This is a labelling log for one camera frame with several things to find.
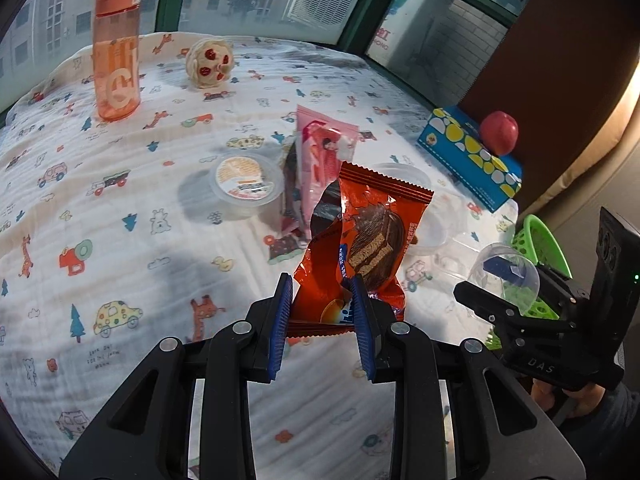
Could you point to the dark brown snack wrapper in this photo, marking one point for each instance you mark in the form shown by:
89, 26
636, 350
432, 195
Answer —
291, 180

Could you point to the jelly cup with orange lid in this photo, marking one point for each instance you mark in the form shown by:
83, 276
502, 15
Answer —
246, 180

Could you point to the orange snack cake wrapper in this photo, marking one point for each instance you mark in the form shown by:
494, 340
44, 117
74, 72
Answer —
370, 210

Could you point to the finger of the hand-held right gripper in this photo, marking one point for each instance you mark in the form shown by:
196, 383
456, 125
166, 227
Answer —
565, 285
480, 300

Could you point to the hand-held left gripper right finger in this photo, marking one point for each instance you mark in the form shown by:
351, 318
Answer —
362, 332

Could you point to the pink snack wrapper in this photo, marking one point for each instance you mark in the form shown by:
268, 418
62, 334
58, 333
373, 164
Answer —
320, 160

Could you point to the clear plastic tray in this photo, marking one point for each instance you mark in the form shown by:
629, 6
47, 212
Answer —
450, 260

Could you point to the green plastic basket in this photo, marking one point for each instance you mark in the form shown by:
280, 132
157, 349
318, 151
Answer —
542, 240

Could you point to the round beige toy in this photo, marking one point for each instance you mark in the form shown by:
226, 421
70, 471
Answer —
210, 62

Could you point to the white printed blanket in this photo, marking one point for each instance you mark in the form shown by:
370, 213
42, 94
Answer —
125, 200

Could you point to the round clear plastic container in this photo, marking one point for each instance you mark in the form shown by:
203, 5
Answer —
415, 180

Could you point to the orange water bottle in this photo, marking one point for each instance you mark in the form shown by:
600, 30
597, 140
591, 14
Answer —
116, 60

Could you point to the person's right hand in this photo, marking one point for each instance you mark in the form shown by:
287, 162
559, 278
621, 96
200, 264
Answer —
565, 400

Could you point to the red apple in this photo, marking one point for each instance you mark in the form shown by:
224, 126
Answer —
499, 132

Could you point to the clear plastic cup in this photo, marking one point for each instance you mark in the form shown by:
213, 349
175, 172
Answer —
520, 290

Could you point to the white window sign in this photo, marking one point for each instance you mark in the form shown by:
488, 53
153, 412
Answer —
395, 25

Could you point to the blue spotted box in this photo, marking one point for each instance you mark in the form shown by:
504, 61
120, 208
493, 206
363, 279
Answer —
465, 155

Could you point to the person's right forearm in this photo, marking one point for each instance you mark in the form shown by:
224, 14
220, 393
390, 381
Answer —
610, 430

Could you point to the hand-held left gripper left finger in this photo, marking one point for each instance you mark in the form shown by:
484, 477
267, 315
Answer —
280, 330

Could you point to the brown wooden board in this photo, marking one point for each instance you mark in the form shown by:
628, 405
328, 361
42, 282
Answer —
560, 60

